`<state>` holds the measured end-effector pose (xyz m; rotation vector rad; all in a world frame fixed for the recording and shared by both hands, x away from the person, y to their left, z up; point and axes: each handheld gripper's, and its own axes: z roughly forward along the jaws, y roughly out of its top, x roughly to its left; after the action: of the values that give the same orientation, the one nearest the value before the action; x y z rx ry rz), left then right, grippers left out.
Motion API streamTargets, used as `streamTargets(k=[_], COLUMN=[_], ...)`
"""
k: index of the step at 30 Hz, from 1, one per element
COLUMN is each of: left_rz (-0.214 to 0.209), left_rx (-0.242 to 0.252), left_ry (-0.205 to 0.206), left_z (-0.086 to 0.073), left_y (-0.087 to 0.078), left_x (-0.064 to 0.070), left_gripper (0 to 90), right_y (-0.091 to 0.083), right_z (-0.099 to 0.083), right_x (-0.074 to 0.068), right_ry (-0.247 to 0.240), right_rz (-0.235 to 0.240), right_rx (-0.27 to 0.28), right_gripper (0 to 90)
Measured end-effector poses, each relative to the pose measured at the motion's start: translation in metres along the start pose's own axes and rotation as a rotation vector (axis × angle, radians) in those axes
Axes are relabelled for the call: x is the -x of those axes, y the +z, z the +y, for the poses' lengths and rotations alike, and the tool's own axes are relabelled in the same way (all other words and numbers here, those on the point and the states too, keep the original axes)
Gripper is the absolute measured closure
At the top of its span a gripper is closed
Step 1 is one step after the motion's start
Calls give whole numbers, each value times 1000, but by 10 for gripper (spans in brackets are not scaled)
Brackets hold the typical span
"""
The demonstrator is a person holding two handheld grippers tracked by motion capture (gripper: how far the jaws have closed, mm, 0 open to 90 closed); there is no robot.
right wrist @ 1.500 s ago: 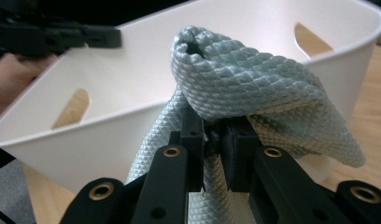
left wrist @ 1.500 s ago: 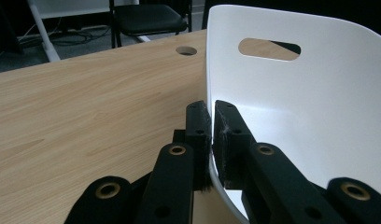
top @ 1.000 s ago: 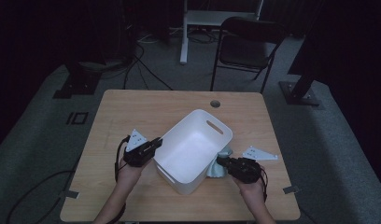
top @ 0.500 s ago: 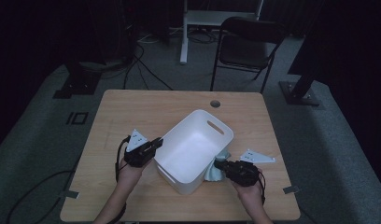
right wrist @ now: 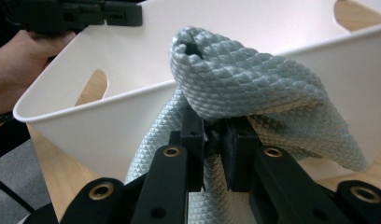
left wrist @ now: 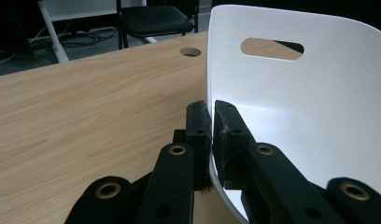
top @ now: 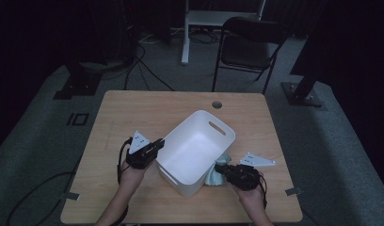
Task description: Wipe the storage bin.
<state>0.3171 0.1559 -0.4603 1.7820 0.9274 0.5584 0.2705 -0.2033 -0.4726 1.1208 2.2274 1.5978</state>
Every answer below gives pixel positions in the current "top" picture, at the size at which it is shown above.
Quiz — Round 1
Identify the white plastic bin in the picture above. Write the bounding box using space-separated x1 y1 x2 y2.
155 109 236 197

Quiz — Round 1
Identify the hand-held gripper cable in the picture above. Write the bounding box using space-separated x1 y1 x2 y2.
112 137 134 226
258 178 269 210

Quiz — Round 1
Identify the black stand base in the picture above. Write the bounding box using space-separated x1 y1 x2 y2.
280 59 326 108
53 60 104 101

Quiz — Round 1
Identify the white desk frame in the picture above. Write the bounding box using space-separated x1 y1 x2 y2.
181 0 266 66

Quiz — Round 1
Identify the light blue cloth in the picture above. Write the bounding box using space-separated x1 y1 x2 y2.
204 153 232 186

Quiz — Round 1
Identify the black folding chair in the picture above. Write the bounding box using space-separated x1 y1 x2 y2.
211 16 290 95

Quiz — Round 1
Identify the grey tape piece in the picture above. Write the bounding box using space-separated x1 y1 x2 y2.
284 186 304 197
58 191 81 202

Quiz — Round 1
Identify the person's right hand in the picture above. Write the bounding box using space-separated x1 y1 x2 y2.
232 183 267 212

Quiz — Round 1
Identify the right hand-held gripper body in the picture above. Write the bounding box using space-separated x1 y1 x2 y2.
225 152 277 192

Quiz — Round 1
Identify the person's left hand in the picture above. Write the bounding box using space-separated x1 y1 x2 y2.
119 163 154 193

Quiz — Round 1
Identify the tangle of black cables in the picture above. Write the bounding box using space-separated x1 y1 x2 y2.
188 28 220 45

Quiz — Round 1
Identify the right hand-held gripper cable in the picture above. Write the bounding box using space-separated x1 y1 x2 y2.
258 178 269 210

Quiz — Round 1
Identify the black floor cable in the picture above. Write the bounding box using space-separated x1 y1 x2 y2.
5 171 75 226
123 43 176 92

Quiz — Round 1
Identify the left hand-held gripper cable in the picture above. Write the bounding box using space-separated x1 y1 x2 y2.
112 137 134 226

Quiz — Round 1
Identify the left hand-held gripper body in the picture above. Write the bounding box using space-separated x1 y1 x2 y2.
125 130 159 170

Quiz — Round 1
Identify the white floor cable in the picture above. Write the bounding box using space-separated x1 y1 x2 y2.
137 32 165 45

